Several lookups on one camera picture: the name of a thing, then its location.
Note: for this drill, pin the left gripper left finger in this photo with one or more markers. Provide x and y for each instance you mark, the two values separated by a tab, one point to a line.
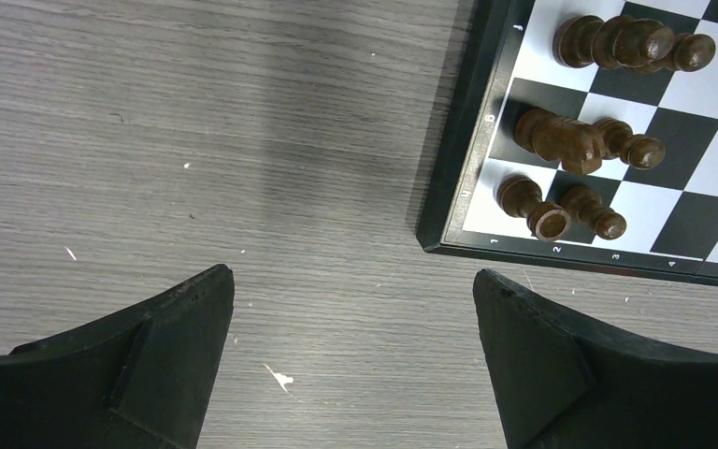
140	377

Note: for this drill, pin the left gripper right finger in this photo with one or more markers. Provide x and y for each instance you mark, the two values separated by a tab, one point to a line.
563	379

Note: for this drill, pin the black and white chessboard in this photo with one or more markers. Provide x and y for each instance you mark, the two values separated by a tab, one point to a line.
509	68

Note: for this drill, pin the dark knight chess piece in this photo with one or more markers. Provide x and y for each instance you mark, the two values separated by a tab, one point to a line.
579	147

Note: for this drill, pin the dark pawn chess piece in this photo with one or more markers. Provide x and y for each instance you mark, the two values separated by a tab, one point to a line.
636	150
690	53
585	206

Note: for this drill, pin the dark rook chess piece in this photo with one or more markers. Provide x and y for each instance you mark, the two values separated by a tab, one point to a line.
520	197

